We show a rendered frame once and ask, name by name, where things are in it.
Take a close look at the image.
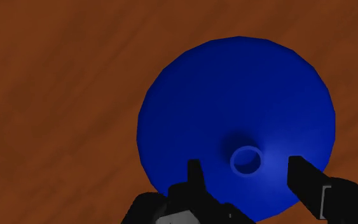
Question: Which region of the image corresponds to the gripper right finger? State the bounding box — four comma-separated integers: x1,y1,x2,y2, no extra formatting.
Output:
287,156,358,224

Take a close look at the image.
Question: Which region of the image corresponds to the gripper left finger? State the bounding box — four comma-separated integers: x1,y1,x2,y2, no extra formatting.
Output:
121,158,256,224

